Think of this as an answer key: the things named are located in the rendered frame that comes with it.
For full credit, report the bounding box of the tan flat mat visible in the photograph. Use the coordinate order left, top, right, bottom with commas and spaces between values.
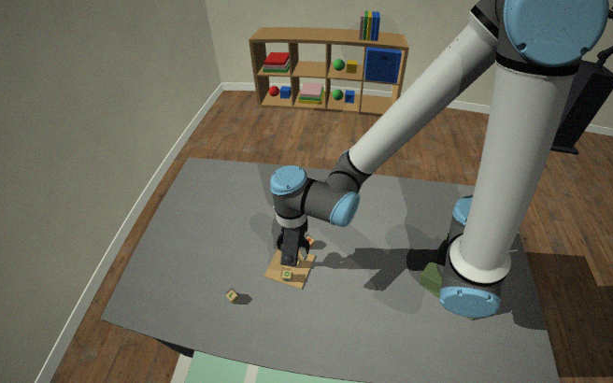
264, 249, 315, 289

